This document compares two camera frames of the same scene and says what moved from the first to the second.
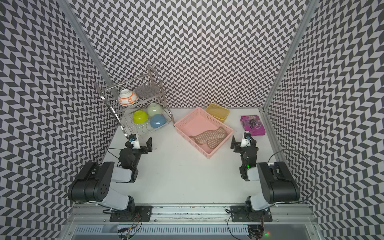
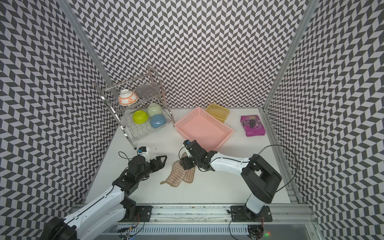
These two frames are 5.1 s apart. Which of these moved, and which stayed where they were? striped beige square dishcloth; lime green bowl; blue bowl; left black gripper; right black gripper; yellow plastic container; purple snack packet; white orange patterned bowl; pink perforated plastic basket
Moved: left black gripper; right black gripper; striped beige square dishcloth
Stayed: lime green bowl; blue bowl; white orange patterned bowl; yellow plastic container; pink perforated plastic basket; purple snack packet
